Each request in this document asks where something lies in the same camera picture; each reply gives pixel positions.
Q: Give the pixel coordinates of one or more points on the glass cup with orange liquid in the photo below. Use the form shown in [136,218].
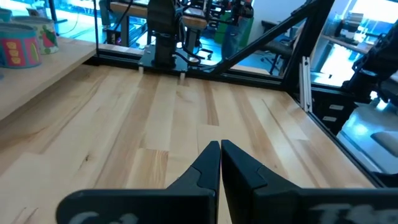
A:
[18,49]

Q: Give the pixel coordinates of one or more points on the black box with labels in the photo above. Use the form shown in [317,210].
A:
[332,115]

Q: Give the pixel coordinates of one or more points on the person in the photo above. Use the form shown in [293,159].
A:
[237,37]

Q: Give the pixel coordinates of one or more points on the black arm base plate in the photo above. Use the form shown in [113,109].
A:
[147,63]

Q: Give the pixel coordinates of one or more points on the silver aluminium extrusion bar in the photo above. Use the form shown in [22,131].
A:
[306,84]

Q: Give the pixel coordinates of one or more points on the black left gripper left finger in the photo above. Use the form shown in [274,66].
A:
[155,207]

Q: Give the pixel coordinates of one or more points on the wooden shelf board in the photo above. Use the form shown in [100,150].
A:
[62,62]

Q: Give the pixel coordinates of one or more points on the black stool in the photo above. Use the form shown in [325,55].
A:
[276,48]

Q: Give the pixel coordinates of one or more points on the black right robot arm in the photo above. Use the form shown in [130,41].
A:
[164,31]

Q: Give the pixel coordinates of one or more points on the thin black pole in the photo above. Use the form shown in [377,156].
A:
[96,28]

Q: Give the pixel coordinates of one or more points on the black aluminium rig frame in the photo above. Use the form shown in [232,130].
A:
[264,35]

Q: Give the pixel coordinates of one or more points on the wooden workbench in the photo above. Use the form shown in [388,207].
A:
[196,22]

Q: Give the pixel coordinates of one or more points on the black background machine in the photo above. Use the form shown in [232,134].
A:
[373,62]

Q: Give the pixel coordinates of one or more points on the teal baked beans can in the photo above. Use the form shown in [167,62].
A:
[4,15]

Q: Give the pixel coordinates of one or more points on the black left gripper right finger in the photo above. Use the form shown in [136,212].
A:
[280,207]

